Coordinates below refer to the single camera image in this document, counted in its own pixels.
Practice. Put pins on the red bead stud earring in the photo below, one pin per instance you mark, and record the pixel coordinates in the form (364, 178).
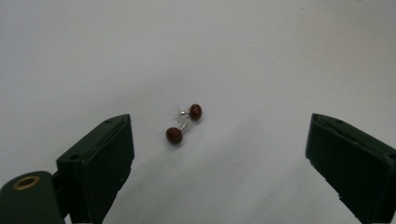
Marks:
(174, 135)
(195, 112)

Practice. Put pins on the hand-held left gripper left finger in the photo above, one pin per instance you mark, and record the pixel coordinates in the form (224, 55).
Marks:
(96, 165)

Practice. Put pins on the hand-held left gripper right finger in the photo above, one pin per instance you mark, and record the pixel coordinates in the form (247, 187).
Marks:
(351, 158)

